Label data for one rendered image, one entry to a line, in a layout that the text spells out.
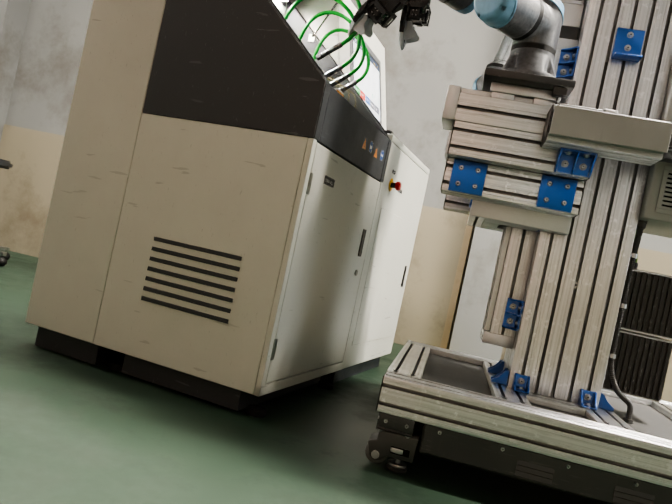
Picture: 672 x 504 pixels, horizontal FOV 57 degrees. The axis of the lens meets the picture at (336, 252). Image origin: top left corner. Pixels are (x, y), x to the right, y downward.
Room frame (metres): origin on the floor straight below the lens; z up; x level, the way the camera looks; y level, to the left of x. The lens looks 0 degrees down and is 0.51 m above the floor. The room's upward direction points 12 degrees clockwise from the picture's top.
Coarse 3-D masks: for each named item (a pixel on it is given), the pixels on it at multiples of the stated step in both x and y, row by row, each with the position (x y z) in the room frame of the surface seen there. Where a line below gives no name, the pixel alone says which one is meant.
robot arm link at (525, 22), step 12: (480, 0) 1.57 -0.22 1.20; (492, 0) 1.53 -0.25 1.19; (504, 0) 1.51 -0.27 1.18; (516, 0) 1.51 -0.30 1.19; (528, 0) 1.54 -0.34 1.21; (480, 12) 1.56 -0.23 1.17; (492, 12) 1.53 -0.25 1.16; (504, 12) 1.52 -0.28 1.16; (516, 12) 1.53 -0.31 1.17; (528, 12) 1.55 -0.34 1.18; (492, 24) 1.57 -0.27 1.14; (504, 24) 1.56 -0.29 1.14; (516, 24) 1.56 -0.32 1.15; (528, 24) 1.57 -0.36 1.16; (516, 36) 1.61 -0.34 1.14
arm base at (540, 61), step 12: (516, 48) 1.64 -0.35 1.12; (528, 48) 1.61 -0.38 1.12; (540, 48) 1.61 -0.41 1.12; (552, 48) 1.62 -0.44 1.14; (516, 60) 1.62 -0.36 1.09; (528, 60) 1.60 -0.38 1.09; (540, 60) 1.60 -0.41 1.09; (552, 60) 1.62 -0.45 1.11; (528, 72) 1.59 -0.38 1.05; (540, 72) 1.59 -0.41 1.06; (552, 72) 1.62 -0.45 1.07
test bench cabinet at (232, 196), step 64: (192, 128) 1.83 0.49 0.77; (128, 192) 1.89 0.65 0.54; (192, 192) 1.81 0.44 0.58; (256, 192) 1.74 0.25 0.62; (128, 256) 1.87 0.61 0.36; (192, 256) 1.79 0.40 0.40; (256, 256) 1.72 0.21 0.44; (128, 320) 1.85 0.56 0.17; (192, 320) 1.78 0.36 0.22; (256, 320) 1.71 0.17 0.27; (192, 384) 1.80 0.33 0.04; (256, 384) 1.70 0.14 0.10; (320, 384) 2.27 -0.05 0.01
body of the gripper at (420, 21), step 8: (416, 0) 2.10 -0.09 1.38; (424, 0) 2.08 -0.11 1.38; (408, 8) 2.08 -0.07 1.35; (416, 8) 2.09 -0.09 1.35; (424, 8) 2.09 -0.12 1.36; (408, 16) 2.09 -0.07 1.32; (416, 16) 2.08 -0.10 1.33; (424, 16) 2.06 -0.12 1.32; (416, 24) 2.13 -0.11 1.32; (424, 24) 2.11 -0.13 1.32
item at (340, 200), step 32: (320, 160) 1.76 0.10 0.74; (320, 192) 1.81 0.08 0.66; (352, 192) 2.06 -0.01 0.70; (320, 224) 1.85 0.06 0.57; (352, 224) 2.12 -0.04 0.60; (320, 256) 1.90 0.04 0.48; (352, 256) 2.18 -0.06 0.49; (288, 288) 1.73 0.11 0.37; (320, 288) 1.96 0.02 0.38; (352, 288) 2.26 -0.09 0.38; (288, 320) 1.77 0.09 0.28; (320, 320) 2.02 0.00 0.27; (288, 352) 1.82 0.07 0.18; (320, 352) 2.08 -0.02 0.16
